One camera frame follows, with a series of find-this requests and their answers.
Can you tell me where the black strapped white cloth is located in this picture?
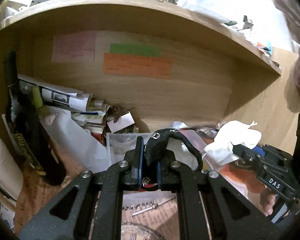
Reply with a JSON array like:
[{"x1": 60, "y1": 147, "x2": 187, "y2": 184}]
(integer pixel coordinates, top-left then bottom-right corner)
[{"x1": 144, "y1": 128, "x2": 203, "y2": 171}]

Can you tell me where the white drawstring cloth bag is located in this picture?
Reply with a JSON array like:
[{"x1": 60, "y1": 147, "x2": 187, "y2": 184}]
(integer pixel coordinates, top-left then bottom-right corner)
[{"x1": 204, "y1": 120, "x2": 262, "y2": 166}]

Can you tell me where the person's right hand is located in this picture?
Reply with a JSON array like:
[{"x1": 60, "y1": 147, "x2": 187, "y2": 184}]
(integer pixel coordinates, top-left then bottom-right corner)
[{"x1": 260, "y1": 188, "x2": 276, "y2": 217}]

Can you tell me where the metal pen on table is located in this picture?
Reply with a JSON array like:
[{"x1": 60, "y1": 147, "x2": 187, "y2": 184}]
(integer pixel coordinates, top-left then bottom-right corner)
[{"x1": 132, "y1": 197, "x2": 176, "y2": 217}]

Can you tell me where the clock print paper mat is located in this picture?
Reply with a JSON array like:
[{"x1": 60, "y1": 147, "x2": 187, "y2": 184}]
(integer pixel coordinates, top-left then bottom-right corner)
[{"x1": 13, "y1": 139, "x2": 180, "y2": 240}]

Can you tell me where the white paper sheet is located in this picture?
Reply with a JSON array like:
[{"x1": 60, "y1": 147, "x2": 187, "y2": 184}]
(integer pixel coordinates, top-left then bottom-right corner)
[{"x1": 38, "y1": 106, "x2": 111, "y2": 173}]

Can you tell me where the clear plastic bin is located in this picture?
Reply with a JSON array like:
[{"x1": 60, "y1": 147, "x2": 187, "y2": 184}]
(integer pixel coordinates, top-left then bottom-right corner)
[{"x1": 106, "y1": 133, "x2": 152, "y2": 165}]

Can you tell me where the small white cardboard box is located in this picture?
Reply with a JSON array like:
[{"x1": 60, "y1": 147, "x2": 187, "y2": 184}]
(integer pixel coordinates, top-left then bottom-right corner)
[{"x1": 107, "y1": 112, "x2": 135, "y2": 133}]

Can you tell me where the white paper roll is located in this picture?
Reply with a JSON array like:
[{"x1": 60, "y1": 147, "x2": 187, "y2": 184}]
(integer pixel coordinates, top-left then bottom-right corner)
[{"x1": 0, "y1": 138, "x2": 23, "y2": 200}]

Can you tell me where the stack of newspapers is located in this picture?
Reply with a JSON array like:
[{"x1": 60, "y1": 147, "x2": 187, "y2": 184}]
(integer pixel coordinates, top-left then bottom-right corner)
[{"x1": 18, "y1": 74, "x2": 110, "y2": 135}]

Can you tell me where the orange sticky note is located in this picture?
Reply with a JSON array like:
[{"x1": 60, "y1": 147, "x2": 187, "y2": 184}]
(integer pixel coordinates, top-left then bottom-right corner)
[{"x1": 102, "y1": 53, "x2": 172, "y2": 80}]

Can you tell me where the green sticky note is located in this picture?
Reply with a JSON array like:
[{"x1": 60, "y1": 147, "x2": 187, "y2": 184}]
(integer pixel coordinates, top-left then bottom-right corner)
[{"x1": 110, "y1": 43, "x2": 160, "y2": 57}]

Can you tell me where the pink sticky note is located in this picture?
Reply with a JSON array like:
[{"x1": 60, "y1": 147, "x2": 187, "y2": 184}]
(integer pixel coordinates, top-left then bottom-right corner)
[{"x1": 51, "y1": 31, "x2": 96, "y2": 63}]

